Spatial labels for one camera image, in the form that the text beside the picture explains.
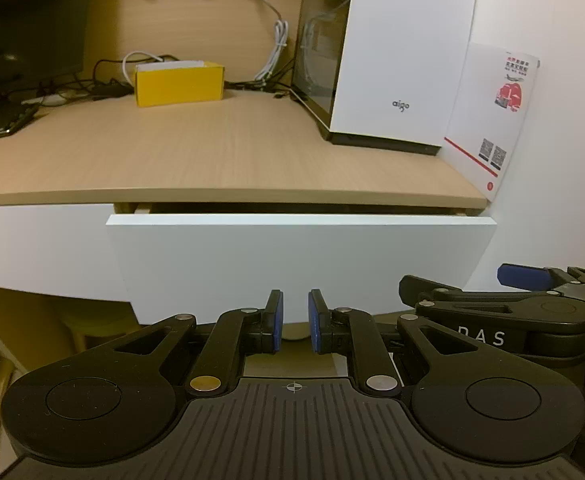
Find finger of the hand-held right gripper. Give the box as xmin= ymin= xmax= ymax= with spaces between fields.
xmin=496 ymin=262 xmax=585 ymax=307
xmin=398 ymin=274 xmax=535 ymax=323

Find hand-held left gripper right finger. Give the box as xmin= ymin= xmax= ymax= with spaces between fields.
xmin=308 ymin=288 xmax=495 ymax=397

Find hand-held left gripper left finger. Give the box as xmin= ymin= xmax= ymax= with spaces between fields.
xmin=92 ymin=289 xmax=284 ymax=396

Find white desk drawer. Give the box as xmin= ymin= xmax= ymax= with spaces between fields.
xmin=105 ymin=201 xmax=499 ymax=328

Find white printed leaflet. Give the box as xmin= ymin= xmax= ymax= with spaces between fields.
xmin=443 ymin=41 xmax=541 ymax=204

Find white computer case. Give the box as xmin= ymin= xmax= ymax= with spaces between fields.
xmin=291 ymin=0 xmax=481 ymax=157

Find yellow cardboard box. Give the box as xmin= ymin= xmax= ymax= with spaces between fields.
xmin=133 ymin=60 xmax=226 ymax=109

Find white power adapter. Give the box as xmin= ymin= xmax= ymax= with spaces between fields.
xmin=21 ymin=92 xmax=68 ymax=109

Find black computer monitor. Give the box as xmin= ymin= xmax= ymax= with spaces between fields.
xmin=0 ymin=0 xmax=94 ymax=97

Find black cables beside computer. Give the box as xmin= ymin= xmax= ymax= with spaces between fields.
xmin=225 ymin=57 xmax=299 ymax=102

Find white power cable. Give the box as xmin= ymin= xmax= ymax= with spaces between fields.
xmin=241 ymin=0 xmax=290 ymax=83

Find black cable tangle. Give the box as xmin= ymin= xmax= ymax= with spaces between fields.
xmin=36 ymin=57 xmax=138 ymax=106

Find white looped cable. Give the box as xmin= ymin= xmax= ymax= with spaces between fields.
xmin=121 ymin=50 xmax=179 ymax=87

